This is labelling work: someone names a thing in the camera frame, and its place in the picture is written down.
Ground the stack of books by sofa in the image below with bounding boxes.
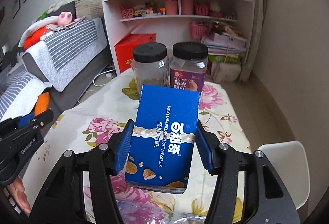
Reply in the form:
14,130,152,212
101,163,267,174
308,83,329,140
74,0,104,19

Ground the grey sofa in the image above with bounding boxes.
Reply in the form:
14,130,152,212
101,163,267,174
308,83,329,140
0,1,113,132

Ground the pink lattice basket left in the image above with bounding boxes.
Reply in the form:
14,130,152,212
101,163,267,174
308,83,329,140
119,4,135,19

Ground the blue biscuit box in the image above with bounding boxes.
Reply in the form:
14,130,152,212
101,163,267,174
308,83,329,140
125,85,200,194

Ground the pink pen cup left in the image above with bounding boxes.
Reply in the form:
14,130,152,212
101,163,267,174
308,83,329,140
164,0,178,15

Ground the red cardboard gift box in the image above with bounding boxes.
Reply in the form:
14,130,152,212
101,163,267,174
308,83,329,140
114,33,156,73

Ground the white power cable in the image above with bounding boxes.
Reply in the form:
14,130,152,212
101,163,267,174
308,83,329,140
77,68,117,104

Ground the person's hand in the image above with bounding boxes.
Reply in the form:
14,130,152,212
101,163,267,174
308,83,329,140
7,177,31,214

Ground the stack of books on floor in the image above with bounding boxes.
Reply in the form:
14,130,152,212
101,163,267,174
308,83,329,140
201,22,247,55

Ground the pink basket under shelf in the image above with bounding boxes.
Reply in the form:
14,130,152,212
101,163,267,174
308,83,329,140
190,22,208,40

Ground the pink pen cup right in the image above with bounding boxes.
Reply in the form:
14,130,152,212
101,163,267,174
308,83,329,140
181,0,194,15

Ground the pink pig plush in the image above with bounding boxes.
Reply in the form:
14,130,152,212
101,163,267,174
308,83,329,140
57,12,73,27

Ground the pink basket on shelf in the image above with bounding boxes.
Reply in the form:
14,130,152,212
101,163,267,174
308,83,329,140
195,3,210,16

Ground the purple label nut jar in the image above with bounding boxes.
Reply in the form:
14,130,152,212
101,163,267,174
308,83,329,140
169,42,208,92

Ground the clear jar black lid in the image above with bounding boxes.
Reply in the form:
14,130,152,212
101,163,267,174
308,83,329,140
131,42,169,91

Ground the green cardboard box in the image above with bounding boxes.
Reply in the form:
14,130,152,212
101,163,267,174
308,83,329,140
208,55,243,64

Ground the white bookshelf unit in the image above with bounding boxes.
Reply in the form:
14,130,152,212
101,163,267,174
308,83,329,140
102,0,263,81

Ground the white foam block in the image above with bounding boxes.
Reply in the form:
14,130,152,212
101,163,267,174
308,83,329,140
213,62,241,83

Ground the pink pen cup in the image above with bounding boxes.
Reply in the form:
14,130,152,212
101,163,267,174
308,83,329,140
164,0,178,15
181,0,194,15

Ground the white plastic trash bin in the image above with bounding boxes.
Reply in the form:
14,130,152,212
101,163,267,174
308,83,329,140
259,140,310,210

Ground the floral tablecloth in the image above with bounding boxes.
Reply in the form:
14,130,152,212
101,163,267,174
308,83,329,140
23,70,250,223

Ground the orange red cushion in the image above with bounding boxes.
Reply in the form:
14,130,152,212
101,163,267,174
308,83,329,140
23,26,50,50

